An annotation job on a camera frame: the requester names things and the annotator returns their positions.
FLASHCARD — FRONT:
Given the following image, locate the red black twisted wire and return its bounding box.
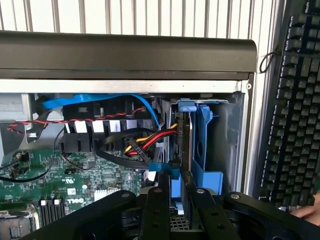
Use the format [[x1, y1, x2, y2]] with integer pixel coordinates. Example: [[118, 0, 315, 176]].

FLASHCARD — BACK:
[[6, 106, 147, 134]]

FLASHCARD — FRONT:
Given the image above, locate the metal disk bay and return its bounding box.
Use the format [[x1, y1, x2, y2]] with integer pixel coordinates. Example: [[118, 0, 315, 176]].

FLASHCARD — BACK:
[[169, 92, 245, 198]]

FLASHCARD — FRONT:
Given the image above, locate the black and silver PC case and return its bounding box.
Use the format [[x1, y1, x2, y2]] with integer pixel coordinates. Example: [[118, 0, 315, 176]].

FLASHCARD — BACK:
[[0, 29, 258, 240]]

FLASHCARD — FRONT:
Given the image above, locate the white board connector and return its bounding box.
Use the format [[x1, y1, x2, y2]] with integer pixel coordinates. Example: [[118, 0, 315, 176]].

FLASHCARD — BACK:
[[143, 170, 156, 186]]

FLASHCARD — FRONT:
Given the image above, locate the green Dell motherboard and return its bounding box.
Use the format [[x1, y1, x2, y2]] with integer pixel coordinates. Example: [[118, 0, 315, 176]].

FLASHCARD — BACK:
[[0, 147, 156, 240]]

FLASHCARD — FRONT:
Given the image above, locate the thin black wire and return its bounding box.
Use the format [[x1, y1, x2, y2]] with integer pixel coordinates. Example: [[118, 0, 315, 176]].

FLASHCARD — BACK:
[[0, 126, 66, 181]]

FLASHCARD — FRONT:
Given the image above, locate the black RAM slot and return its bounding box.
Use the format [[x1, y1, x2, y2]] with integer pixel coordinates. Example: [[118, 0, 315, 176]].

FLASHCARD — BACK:
[[47, 199, 56, 225], [54, 198, 65, 222], [39, 199, 49, 226]]

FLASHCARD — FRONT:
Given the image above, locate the red yellow black power wire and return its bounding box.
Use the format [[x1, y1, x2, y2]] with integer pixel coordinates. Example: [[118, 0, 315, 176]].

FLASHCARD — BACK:
[[123, 121, 181, 161]]

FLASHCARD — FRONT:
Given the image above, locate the black flat SATA wire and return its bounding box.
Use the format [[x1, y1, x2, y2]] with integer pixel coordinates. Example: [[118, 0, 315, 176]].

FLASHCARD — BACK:
[[94, 127, 157, 171]]

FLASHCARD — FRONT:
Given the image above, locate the black mechanical keyboard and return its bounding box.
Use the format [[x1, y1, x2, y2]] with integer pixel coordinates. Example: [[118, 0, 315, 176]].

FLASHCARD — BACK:
[[254, 0, 320, 208]]

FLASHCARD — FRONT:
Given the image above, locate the small silver heat sink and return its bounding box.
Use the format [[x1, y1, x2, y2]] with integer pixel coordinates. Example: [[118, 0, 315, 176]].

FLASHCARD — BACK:
[[94, 188, 122, 202]]

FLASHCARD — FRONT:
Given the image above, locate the CPU socket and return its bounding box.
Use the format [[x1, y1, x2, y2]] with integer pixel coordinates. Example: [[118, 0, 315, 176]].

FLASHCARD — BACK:
[[0, 203, 41, 240]]

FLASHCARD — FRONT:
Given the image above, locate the blue flat SATA wire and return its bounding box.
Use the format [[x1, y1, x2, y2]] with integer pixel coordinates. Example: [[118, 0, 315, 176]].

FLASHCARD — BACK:
[[41, 92, 161, 129]]

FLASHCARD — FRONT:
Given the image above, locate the black plastic fan shroud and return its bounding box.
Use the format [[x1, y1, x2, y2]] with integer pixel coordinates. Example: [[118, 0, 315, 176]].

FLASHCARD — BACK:
[[59, 94, 161, 162]]

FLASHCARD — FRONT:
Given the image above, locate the person's hand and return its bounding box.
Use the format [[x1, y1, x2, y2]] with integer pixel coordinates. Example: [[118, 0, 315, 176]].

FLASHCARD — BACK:
[[291, 204, 320, 221]]

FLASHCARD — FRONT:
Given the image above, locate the black cable tie loop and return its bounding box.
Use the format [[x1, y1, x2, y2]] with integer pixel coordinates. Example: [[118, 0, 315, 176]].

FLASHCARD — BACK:
[[259, 44, 281, 74]]

